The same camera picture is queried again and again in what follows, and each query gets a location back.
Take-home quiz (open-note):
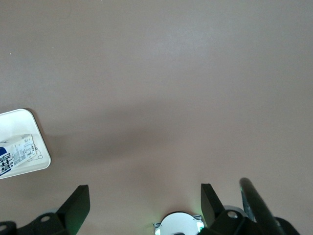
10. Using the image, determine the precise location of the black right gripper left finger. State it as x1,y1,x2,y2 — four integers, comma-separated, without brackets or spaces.
0,185,90,235

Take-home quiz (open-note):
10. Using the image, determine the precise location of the blue white milk carton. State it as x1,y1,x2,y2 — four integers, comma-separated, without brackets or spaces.
0,133,38,177

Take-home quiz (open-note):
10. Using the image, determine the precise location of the cream plastic tray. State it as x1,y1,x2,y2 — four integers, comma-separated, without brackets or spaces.
0,108,51,180

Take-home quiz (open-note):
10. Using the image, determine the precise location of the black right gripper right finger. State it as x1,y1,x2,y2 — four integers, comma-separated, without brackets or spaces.
199,183,298,235

